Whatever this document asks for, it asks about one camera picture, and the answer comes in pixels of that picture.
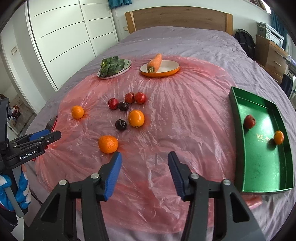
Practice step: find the wooden nightstand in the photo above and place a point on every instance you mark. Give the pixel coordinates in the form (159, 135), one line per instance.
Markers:
(268, 55)

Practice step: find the red apple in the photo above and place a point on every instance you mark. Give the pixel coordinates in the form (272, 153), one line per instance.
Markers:
(140, 98)
(250, 121)

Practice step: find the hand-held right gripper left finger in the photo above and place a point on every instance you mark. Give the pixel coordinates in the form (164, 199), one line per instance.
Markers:
(113, 176)

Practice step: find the carrot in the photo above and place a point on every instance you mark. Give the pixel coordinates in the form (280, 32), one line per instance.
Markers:
(155, 62)

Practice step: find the orange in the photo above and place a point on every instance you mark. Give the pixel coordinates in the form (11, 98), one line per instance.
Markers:
(136, 118)
(77, 112)
(108, 144)
(278, 137)

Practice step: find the wall light switch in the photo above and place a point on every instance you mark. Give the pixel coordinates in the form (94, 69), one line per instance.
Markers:
(13, 50)

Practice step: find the bok choy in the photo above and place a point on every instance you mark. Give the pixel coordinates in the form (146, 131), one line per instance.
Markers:
(111, 64)

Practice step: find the red plum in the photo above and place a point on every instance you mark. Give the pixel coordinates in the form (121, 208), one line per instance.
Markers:
(129, 97)
(113, 103)

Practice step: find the pink plastic sheet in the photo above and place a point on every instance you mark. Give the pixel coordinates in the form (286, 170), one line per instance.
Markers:
(173, 115)

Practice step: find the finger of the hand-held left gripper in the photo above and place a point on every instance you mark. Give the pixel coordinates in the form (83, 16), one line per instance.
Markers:
(39, 134)
(52, 136)

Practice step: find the person's left forearm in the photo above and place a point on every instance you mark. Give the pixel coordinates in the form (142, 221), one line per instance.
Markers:
(7, 220)

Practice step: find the white wardrobe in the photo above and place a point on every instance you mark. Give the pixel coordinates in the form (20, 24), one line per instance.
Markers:
(64, 34)

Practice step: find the wooden headboard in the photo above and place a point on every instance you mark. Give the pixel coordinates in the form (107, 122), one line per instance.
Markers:
(178, 20)

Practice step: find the person's left hand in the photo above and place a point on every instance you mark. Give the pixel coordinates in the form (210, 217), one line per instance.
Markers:
(23, 183)

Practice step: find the white printer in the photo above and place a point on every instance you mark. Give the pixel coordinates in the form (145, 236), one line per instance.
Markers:
(270, 32)

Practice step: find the black backpack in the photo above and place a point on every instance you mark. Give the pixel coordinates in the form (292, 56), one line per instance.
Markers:
(245, 42)

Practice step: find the teal curtain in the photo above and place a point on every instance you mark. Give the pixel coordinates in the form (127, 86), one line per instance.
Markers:
(120, 2)
(277, 25)

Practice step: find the white plate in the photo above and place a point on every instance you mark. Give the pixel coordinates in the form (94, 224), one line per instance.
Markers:
(126, 64)

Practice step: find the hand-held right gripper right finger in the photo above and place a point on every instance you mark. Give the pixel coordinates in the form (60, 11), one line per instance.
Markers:
(175, 171)

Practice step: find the green metal tray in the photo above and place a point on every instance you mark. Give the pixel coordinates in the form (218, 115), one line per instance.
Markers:
(261, 162)

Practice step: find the lavender bed sheet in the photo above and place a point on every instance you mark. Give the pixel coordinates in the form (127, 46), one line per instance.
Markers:
(185, 44)

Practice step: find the red apple in tray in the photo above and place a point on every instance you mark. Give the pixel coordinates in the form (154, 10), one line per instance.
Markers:
(250, 121)

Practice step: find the orange rimmed plate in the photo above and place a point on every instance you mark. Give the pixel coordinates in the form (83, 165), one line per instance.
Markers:
(168, 67)

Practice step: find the dark purple plum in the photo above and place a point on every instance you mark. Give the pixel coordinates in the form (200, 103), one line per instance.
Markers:
(123, 106)
(121, 125)

